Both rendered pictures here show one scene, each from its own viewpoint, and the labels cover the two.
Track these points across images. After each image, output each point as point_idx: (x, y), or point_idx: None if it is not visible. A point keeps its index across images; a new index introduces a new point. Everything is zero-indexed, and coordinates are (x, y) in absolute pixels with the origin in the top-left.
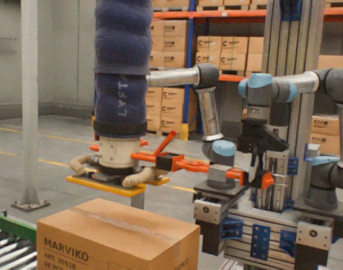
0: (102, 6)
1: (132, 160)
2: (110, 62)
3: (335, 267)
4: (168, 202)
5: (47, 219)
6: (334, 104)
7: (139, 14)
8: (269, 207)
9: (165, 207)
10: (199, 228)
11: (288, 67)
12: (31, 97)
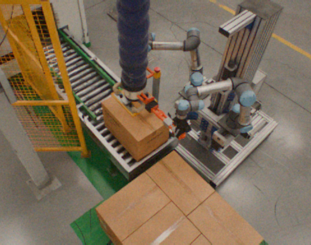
0: (119, 41)
1: (137, 97)
2: (124, 64)
3: (287, 107)
4: (209, 23)
5: (105, 102)
6: None
7: (137, 48)
8: (215, 109)
9: (205, 29)
10: None
11: (239, 51)
12: None
